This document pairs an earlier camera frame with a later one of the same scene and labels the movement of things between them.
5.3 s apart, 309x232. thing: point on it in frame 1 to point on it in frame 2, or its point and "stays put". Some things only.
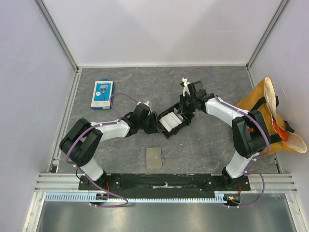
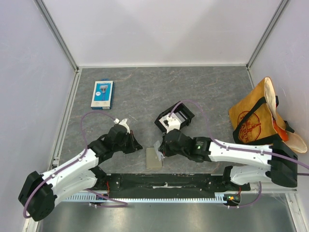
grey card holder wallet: [153, 158] stays put
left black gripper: [154, 127] to [134, 145]
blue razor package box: [103, 90] stays put
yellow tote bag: [261, 97] stays put
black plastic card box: [171, 121] stays put
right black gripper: [184, 104] to [163, 148]
